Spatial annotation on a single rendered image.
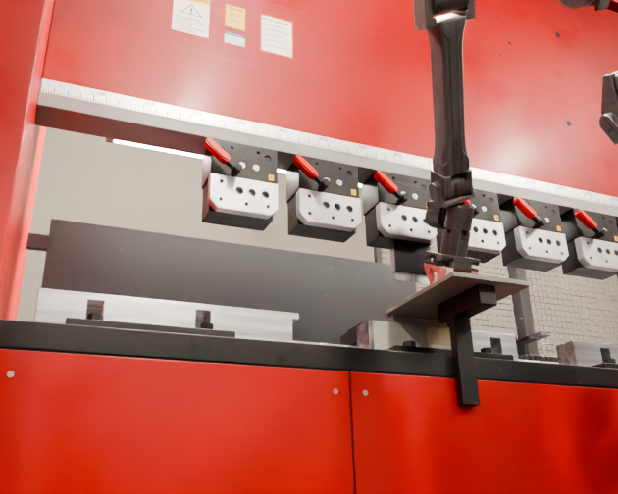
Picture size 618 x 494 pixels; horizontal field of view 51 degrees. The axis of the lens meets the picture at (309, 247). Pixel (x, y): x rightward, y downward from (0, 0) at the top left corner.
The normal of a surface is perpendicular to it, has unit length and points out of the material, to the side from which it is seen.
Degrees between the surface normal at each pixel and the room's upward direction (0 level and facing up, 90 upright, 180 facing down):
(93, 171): 90
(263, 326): 90
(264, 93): 90
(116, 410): 90
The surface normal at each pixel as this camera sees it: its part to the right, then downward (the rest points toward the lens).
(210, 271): 0.38, -0.36
